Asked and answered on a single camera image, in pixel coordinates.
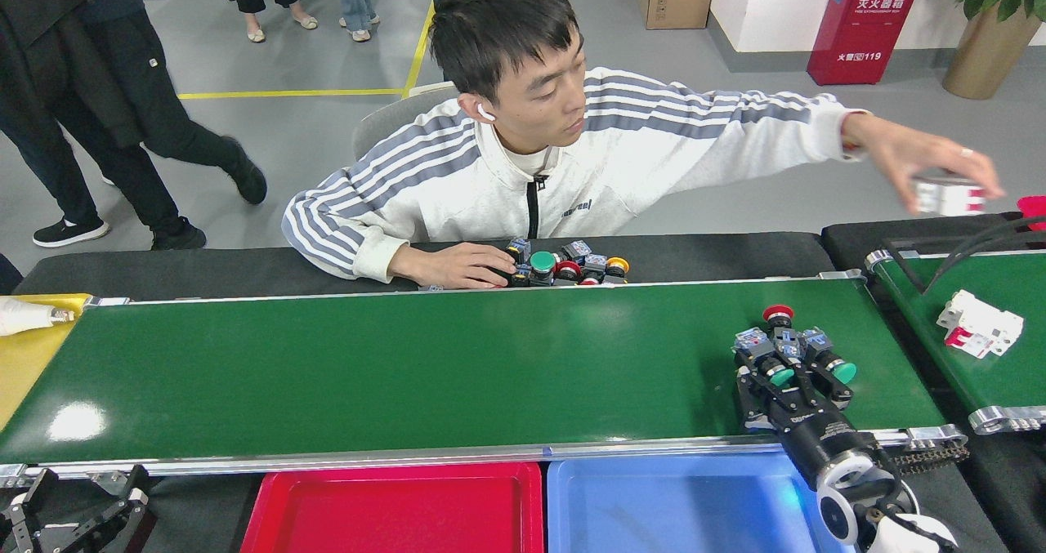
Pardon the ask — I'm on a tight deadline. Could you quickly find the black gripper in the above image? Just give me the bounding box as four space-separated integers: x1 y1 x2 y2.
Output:
734 359 877 488

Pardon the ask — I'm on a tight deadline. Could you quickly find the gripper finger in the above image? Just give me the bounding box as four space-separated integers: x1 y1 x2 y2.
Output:
0 469 60 553
61 465 158 553

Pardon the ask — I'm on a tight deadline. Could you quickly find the white circuit breaker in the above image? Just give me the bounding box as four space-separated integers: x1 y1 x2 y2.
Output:
936 289 1025 359
914 176 987 216

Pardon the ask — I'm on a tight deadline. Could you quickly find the yellow plastic tray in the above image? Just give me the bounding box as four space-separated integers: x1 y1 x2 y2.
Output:
0 293 92 433

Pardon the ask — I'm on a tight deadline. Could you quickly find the blue plastic tray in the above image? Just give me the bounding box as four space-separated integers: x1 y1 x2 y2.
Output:
546 453 859 553

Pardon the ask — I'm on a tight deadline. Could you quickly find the short green conveyor belt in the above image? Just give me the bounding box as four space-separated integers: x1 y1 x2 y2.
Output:
865 247 1046 435

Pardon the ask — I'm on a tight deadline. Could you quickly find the red plastic tray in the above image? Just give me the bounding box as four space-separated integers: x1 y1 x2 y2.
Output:
239 462 546 553

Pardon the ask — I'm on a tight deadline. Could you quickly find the long green conveyor belt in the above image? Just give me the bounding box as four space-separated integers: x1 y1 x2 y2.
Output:
0 269 971 488

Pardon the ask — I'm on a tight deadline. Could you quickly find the person's left hand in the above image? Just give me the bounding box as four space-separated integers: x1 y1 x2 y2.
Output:
862 112 1008 215

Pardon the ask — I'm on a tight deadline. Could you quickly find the person's right hand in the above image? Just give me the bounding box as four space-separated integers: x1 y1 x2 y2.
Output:
421 241 517 290

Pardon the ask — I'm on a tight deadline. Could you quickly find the white light bulb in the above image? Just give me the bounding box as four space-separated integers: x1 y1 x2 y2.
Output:
0 296 76 337

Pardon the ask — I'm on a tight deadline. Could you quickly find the red fire extinguisher box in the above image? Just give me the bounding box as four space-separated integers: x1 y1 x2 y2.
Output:
807 0 928 87

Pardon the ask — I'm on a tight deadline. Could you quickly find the brass plant pot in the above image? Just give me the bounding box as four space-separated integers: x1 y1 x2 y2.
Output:
942 2 1043 100

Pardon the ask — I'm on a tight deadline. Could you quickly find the conveyor drive chain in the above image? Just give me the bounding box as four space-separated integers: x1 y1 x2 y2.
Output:
891 443 971 474

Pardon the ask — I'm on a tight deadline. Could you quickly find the black cable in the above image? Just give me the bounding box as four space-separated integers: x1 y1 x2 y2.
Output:
923 214 1046 294

